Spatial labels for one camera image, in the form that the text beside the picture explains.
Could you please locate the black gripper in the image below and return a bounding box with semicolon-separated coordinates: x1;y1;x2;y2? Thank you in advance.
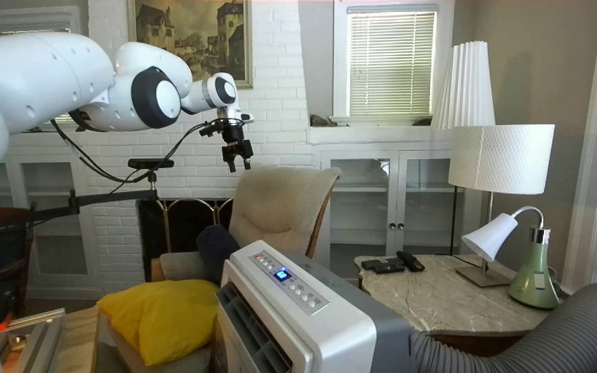
217;121;255;176

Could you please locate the beige fabric armchair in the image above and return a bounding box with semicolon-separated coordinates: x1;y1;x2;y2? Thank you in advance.
155;165;345;287

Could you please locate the black fireplace screen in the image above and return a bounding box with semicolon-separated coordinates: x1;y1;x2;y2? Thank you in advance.
136;196;237;285

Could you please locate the framed town painting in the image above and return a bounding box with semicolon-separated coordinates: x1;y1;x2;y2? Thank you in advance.
127;0;255;91

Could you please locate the white portable air conditioner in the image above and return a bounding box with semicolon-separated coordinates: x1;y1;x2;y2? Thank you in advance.
214;239;413;373

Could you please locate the black remote control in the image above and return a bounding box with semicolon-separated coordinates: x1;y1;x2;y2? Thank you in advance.
374;257;408;275
396;249;428;273
359;257;387;273

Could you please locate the yellow pillow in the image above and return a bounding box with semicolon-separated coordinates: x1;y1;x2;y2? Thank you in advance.
95;277;222;370

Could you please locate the white window blind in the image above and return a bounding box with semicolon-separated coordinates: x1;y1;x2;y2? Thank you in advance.
347;8;440;122

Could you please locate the white built-in cabinet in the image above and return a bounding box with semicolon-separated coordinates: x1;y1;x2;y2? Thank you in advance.
0;130;104;300

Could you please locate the floor lamp with pleated shade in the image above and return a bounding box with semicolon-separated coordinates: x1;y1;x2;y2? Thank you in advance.
433;40;497;130

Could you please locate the marble top side table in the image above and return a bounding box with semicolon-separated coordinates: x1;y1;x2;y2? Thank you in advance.
353;251;557;343

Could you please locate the table lamp with drum shade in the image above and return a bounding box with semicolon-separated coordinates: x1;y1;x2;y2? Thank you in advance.
445;122;557;291

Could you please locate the reflective flat panel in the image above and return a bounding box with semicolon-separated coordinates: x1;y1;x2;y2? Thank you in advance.
0;306;70;373

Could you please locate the green desk lamp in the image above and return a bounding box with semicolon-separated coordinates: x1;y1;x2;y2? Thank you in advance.
461;206;561;310

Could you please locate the white curtain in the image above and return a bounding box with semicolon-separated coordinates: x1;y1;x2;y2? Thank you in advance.
561;0;597;287

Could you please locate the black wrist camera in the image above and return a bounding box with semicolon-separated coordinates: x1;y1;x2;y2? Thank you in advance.
197;116;226;140

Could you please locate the black stereo camera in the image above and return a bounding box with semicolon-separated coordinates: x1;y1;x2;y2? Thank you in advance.
127;156;177;172

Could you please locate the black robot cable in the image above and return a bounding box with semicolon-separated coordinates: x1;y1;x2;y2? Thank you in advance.
47;116;220;186

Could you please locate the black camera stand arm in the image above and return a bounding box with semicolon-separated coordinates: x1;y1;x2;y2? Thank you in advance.
0;167;161;227

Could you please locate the grey ribbed exhaust hose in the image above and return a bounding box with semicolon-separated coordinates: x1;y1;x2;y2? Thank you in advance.
408;279;597;373

